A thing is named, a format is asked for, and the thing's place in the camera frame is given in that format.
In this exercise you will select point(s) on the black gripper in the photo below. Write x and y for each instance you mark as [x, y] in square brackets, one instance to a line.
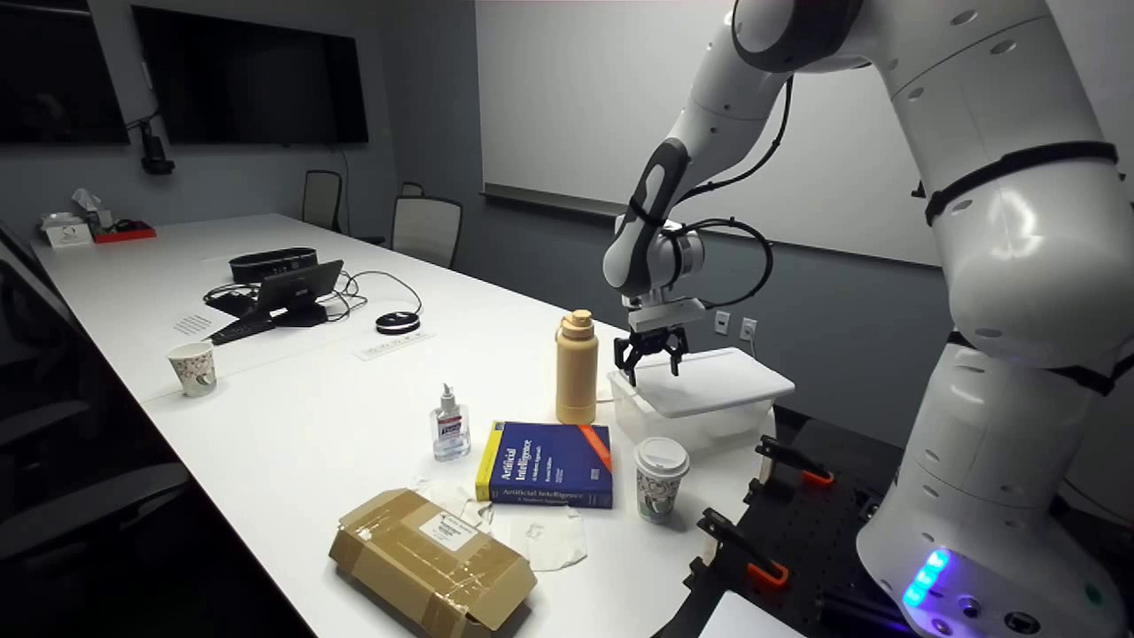
[656, 329]

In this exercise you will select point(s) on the white container lid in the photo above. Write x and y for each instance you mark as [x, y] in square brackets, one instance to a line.
[715, 384]

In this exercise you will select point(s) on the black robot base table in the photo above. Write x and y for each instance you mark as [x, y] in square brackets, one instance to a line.
[827, 545]

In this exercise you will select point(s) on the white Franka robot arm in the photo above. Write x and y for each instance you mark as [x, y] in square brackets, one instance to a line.
[1013, 354]

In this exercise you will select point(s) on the clear plastic container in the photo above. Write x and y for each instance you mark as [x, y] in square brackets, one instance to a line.
[697, 431]

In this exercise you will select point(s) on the coffee cup with white lid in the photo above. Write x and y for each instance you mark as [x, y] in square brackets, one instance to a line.
[660, 473]

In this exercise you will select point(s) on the tan bottle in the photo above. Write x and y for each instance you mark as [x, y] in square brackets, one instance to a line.
[576, 372]

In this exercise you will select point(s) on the blue and yellow book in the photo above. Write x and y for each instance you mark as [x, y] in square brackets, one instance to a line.
[552, 466]

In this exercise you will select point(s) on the black clamp with orange tips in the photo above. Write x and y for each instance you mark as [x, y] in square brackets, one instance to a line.
[795, 463]
[741, 552]

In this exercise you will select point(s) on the whiteboard marker tray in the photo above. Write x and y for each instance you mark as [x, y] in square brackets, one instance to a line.
[554, 202]

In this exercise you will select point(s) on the clear plastic bag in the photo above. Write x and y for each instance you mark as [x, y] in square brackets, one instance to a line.
[554, 539]

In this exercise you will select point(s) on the small hand sanitizer bottle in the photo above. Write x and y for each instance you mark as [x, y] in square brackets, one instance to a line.
[446, 425]

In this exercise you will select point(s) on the round black puck device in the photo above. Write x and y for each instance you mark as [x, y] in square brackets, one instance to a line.
[397, 319]

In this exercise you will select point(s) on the grey mesh office chair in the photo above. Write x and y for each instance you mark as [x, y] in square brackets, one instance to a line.
[320, 199]
[29, 319]
[81, 507]
[428, 228]

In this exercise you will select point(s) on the brown cardboard box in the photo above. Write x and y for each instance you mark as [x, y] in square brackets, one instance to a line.
[429, 562]

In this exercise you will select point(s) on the black conference tablet device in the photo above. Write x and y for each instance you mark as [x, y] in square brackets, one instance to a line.
[285, 292]

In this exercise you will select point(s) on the patterned paper cup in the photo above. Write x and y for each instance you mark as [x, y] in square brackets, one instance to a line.
[197, 369]

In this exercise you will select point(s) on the red tray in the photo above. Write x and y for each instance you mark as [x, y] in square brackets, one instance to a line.
[125, 232]

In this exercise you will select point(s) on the white tissue box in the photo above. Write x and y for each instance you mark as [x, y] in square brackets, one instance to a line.
[64, 232]

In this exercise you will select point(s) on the white wall outlet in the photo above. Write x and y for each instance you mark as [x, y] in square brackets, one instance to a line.
[719, 325]
[748, 330]

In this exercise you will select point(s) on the wall whiteboard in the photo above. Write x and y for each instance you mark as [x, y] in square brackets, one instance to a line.
[568, 92]

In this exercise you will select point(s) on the large wall television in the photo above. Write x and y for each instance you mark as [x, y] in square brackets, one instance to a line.
[252, 77]

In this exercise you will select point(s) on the hanging black camera on pole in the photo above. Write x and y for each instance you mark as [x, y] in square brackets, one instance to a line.
[155, 149]

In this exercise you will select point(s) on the smaller wall television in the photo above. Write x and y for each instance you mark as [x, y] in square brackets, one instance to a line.
[54, 77]

